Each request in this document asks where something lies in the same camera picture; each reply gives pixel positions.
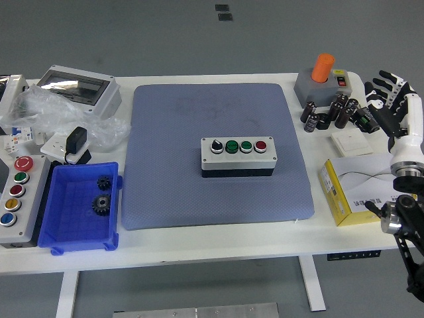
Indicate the white wall switch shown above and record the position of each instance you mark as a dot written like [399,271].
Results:
[351,142]

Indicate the grey five-button control box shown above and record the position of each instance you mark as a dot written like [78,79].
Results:
[28,205]

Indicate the black power adapter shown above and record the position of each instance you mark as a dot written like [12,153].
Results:
[76,140]

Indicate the black module with green terminal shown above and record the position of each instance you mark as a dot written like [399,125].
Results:
[362,121]

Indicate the dark floor plate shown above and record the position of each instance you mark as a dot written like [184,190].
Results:
[222,7]
[225,17]

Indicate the white table leg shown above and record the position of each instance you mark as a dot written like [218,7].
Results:
[66,295]
[313,285]

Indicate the large black gear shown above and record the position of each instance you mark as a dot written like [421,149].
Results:
[101,204]

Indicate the clear plastic bag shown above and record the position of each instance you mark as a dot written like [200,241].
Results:
[49,109]

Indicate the orange cylinder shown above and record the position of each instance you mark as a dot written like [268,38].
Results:
[323,68]

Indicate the white enclosure box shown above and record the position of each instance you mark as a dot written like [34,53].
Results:
[13,86]

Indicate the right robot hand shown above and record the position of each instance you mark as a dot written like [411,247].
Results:
[412,132]

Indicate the grey switch box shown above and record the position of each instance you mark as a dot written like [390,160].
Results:
[311,91]

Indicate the small black gear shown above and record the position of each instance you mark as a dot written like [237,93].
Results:
[103,183]

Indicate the grey enclosure with clear lid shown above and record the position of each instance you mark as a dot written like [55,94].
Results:
[106,99]

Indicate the black table control panel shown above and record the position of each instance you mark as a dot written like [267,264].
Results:
[353,255]

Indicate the blue plastic bin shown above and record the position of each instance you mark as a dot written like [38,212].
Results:
[79,225]

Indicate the grey-blue mat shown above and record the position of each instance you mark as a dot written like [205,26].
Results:
[165,132]

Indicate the white circuit breaker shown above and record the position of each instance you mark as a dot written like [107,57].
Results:
[18,137]

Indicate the yellow and white cardboard box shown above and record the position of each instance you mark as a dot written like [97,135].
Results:
[351,185]

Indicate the dark cylindrical capacitor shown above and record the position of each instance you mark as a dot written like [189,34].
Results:
[336,110]
[351,106]
[342,99]
[308,112]
[312,123]
[342,118]

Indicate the grey metal plate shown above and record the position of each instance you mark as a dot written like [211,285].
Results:
[195,312]

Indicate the grey four-button control box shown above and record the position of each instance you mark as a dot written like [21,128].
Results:
[232,163]

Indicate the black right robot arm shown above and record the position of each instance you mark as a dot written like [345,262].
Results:
[405,205]

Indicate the white power socket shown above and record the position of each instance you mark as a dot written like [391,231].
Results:
[53,147]

